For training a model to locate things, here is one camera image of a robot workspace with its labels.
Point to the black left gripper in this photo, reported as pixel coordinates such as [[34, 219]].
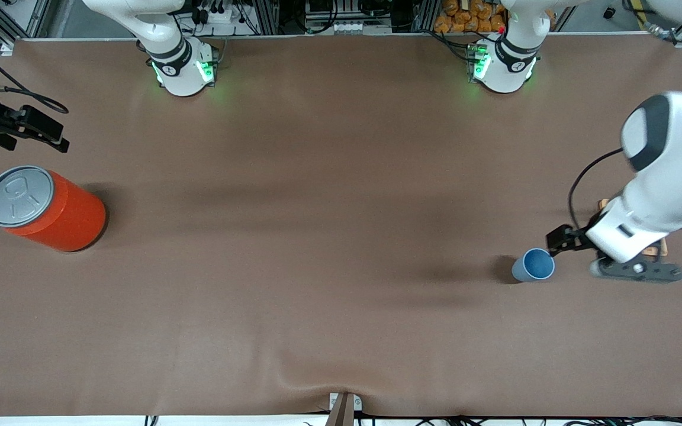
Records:
[[578, 239]]

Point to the light blue cup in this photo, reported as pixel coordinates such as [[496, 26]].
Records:
[[533, 266]]

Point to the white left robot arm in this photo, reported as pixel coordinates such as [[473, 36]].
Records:
[[660, 195]]

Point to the orange can with grey lid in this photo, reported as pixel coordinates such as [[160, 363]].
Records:
[[63, 216]]

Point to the wooden mug rack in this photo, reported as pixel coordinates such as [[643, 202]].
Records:
[[659, 249]]

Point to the white power strip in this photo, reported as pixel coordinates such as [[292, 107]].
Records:
[[222, 15]]

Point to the brown table cloth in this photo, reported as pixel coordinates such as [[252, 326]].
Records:
[[341, 296]]

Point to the orange snack pile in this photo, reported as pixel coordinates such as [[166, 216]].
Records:
[[465, 21]]

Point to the metal table clamp bracket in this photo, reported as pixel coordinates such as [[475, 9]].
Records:
[[344, 411]]

